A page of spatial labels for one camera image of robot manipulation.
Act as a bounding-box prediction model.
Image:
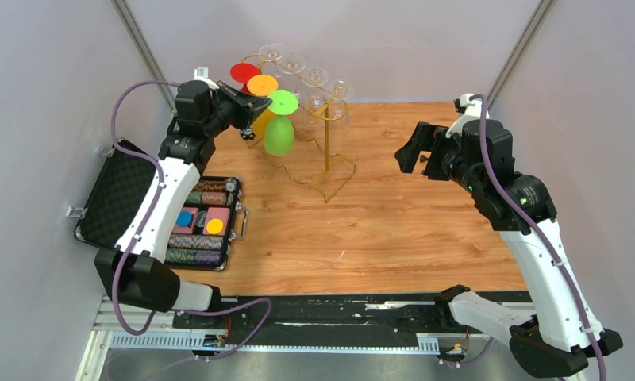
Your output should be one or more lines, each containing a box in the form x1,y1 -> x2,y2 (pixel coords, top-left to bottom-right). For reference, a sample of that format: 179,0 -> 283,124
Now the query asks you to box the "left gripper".
202,81 -> 271,138

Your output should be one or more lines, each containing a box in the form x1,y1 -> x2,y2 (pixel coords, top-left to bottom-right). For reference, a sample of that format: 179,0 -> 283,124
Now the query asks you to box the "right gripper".
394,121 -> 481,194

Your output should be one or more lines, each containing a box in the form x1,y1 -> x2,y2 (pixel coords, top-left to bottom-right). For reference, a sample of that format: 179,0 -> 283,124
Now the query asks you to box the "green wine glass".
264,90 -> 299,156

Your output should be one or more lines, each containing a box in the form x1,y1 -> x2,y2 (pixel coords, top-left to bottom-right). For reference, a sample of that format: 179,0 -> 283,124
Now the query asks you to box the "clear wine glass front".
327,79 -> 354,127

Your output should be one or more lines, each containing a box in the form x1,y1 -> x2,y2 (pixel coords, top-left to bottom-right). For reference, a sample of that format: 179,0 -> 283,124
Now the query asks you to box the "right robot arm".
394,120 -> 623,379

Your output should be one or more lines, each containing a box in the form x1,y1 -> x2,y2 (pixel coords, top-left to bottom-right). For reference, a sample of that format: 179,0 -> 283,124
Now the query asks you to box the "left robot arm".
95,79 -> 271,328

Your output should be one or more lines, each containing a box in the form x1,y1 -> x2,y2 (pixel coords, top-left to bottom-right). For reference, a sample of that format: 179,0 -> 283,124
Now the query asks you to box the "orange wine glass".
246,74 -> 279,139

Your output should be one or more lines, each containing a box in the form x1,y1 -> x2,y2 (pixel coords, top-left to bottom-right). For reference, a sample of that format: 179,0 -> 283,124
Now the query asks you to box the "red wine glass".
229,62 -> 261,94

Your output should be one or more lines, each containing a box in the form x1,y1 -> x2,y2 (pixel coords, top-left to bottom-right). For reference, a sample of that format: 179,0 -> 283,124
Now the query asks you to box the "clear wine glass rearmost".
258,43 -> 285,64

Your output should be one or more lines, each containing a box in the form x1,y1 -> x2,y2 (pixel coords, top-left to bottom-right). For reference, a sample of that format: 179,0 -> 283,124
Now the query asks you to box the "black poker chip case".
74,138 -> 249,273

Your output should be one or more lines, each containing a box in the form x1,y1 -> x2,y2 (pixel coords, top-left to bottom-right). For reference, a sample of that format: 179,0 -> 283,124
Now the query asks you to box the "clear dealer button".
194,210 -> 207,227

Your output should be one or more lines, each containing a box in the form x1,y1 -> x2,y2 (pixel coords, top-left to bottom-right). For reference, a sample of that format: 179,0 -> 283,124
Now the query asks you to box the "yellow round chip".
205,218 -> 225,236

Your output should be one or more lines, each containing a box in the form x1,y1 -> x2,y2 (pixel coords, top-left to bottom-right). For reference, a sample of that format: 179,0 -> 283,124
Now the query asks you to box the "blue round chip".
175,210 -> 193,227

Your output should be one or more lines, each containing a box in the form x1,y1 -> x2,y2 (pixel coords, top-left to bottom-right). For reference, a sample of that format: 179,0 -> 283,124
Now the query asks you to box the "gold wire glass rack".
240,52 -> 356,202

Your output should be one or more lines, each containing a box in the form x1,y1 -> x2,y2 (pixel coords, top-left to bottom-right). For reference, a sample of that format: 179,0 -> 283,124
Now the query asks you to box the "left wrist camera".
193,66 -> 220,90

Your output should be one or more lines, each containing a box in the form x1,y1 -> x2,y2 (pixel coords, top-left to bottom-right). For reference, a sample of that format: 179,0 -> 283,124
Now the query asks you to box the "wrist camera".
193,66 -> 220,90
446,93 -> 490,138

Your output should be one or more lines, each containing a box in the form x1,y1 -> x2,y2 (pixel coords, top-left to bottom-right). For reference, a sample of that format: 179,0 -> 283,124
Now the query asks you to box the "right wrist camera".
446,93 -> 490,138

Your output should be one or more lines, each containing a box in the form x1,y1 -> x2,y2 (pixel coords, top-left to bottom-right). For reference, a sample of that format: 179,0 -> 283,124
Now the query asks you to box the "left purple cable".
110,79 -> 272,361

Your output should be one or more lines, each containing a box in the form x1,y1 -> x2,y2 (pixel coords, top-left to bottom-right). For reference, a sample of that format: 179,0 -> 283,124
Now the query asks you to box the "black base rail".
93,293 -> 483,355

